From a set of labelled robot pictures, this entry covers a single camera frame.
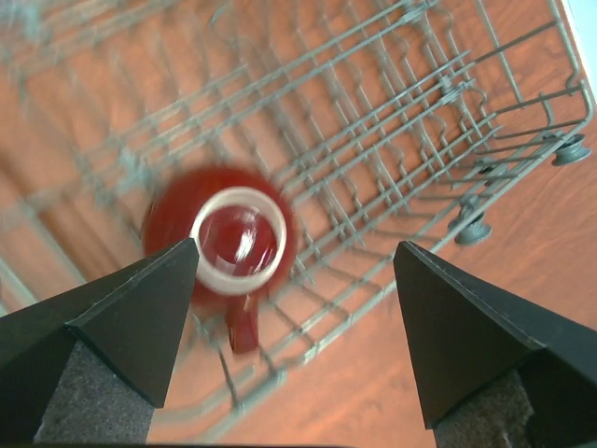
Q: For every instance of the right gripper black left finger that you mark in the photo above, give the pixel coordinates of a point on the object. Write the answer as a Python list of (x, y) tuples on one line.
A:
[(93, 364)]

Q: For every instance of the grey wire dish rack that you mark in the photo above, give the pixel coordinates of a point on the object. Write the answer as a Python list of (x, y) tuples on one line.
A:
[(381, 121)]

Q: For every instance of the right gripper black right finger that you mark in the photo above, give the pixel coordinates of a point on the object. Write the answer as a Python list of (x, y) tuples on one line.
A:
[(491, 368)]

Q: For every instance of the dark red round mug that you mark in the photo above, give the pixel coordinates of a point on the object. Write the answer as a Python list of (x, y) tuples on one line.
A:
[(245, 231)]

